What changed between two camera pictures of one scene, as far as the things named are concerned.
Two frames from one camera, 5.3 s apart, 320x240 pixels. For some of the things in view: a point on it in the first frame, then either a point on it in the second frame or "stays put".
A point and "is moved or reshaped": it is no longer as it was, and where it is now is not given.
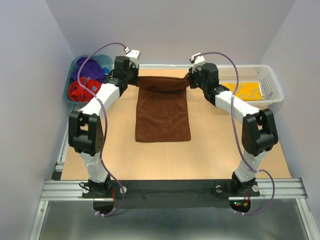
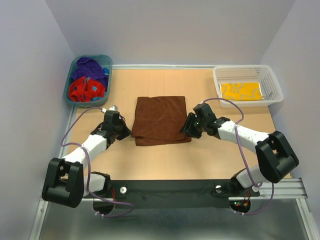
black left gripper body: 131,75 → 121,130
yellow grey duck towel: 247,91 stays put
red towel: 78,93 stays put
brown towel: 162,112 is moved or reshaped
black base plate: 169,194 stays put
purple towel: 91,68 stays put
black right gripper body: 196,79 → 194,126
